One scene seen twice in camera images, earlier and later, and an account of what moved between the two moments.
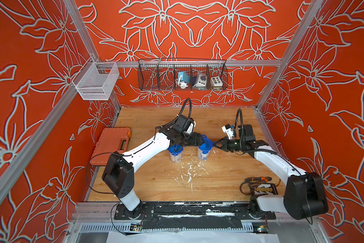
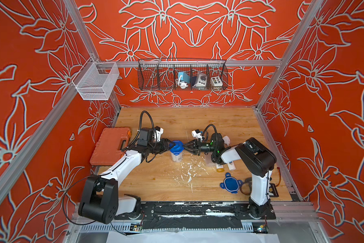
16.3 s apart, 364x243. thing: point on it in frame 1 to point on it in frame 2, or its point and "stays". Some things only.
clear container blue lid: x=175 y=152 stays
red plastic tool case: x=112 y=139 stays
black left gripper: x=196 y=140 to x=165 y=147
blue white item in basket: x=183 y=80 stays
